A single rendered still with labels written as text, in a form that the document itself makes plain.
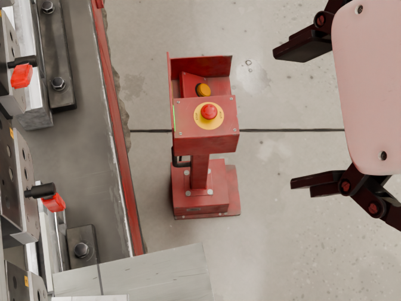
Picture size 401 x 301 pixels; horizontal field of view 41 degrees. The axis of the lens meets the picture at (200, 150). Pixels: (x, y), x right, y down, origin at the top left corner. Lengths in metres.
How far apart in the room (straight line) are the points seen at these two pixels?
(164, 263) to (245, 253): 1.05
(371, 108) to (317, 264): 1.73
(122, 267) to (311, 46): 0.66
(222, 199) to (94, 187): 0.84
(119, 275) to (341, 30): 0.71
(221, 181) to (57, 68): 0.88
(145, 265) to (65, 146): 0.35
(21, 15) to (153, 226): 1.02
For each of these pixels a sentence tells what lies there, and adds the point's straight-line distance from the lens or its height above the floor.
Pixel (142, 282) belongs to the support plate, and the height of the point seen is 1.00.
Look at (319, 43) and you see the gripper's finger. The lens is 0.36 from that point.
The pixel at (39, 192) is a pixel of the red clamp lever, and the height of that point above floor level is 1.25.
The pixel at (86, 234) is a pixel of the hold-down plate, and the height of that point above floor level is 0.91.
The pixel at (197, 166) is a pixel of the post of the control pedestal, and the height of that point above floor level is 0.37.
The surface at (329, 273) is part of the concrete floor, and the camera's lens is 2.02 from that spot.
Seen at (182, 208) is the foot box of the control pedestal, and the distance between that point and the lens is 1.89.
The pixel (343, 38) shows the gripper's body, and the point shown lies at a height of 1.68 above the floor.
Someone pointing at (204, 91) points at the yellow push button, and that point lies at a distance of 1.37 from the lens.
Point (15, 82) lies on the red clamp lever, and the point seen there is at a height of 1.31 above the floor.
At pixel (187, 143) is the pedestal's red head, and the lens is 1.28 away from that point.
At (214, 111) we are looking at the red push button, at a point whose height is 0.81.
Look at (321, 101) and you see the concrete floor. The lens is 2.23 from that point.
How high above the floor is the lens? 1.94
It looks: 69 degrees down
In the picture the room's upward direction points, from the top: 3 degrees clockwise
